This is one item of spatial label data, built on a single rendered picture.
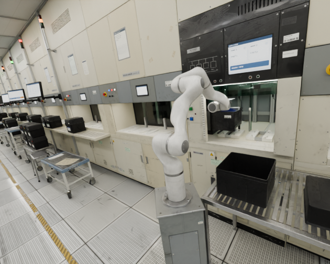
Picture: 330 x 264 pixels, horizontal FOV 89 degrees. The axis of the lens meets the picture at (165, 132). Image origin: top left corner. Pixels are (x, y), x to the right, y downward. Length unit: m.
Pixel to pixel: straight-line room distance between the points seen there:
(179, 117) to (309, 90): 0.84
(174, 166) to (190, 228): 0.38
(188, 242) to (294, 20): 1.46
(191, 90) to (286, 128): 0.73
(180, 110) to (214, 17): 0.84
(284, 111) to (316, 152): 0.34
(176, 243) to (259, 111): 1.78
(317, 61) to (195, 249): 1.33
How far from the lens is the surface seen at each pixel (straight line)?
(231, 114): 1.59
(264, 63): 1.41
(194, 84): 1.00
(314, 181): 1.24
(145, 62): 1.97
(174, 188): 1.04
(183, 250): 1.25
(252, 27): 1.46
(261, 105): 2.36
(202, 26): 1.61
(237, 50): 1.46
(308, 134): 1.46
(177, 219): 1.08
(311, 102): 1.41
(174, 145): 0.89
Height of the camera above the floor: 1.46
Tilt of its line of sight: 16 degrees down
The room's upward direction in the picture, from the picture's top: 7 degrees counter-clockwise
